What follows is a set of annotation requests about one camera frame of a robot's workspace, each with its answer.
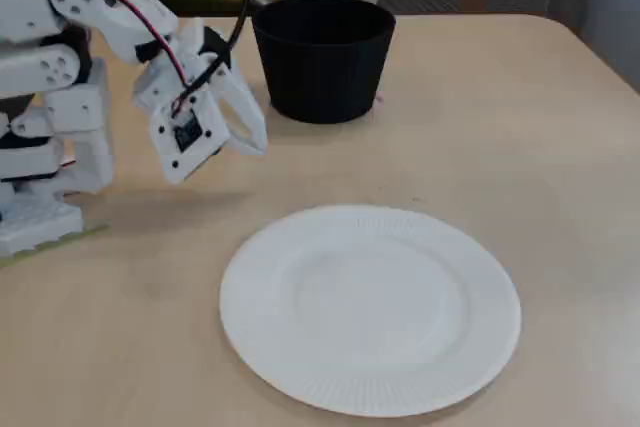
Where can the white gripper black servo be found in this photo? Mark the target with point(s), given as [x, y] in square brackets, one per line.
[243, 108]

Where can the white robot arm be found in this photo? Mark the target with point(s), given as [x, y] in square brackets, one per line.
[30, 22]

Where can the black pot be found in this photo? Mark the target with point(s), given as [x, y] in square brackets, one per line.
[322, 72]

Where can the white paper plate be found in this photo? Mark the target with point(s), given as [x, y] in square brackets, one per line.
[370, 312]

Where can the green base mat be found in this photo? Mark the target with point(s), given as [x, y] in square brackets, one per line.
[85, 234]

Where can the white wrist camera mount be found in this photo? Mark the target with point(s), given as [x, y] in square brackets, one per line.
[187, 147]

